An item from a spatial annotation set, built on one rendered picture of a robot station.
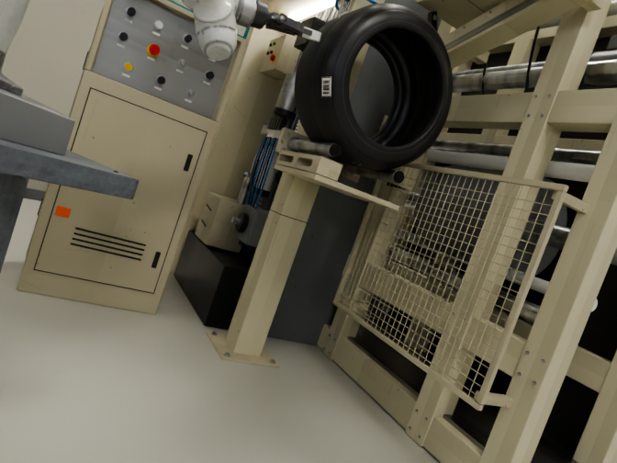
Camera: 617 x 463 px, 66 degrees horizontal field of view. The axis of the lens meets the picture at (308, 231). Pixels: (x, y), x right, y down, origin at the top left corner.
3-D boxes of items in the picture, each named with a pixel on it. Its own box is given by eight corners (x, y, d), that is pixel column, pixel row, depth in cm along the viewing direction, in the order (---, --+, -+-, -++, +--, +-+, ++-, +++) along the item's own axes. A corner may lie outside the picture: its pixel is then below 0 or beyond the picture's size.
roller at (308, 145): (290, 137, 186) (300, 141, 188) (286, 148, 186) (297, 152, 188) (332, 141, 155) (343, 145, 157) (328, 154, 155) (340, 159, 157)
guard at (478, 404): (331, 303, 217) (384, 158, 212) (335, 304, 218) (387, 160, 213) (477, 411, 138) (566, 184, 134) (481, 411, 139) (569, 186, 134)
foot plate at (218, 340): (205, 333, 212) (207, 328, 211) (258, 342, 224) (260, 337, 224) (220, 359, 188) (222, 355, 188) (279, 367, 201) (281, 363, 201)
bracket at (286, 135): (274, 151, 187) (282, 127, 186) (354, 182, 205) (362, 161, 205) (277, 151, 184) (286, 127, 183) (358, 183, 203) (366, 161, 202)
